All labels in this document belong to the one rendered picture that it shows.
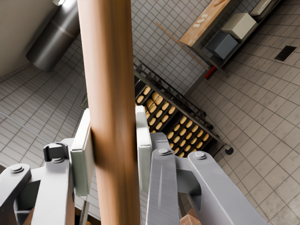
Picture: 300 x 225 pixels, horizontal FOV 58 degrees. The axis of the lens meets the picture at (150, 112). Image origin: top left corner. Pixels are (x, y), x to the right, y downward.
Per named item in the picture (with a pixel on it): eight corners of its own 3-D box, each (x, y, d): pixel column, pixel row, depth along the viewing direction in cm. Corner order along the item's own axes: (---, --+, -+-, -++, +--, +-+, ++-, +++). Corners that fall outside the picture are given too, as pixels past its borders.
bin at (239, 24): (241, 39, 451) (231, 30, 444) (229, 38, 498) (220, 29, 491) (256, 22, 445) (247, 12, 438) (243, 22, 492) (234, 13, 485)
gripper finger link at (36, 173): (69, 206, 13) (6, 212, 13) (82, 157, 18) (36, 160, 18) (66, 181, 13) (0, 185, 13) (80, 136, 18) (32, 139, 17)
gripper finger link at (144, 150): (138, 145, 15) (152, 144, 15) (134, 105, 21) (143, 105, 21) (139, 192, 16) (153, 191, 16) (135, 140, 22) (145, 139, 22)
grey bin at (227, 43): (223, 60, 460) (214, 50, 453) (214, 55, 506) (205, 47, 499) (238, 43, 453) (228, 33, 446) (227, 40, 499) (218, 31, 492)
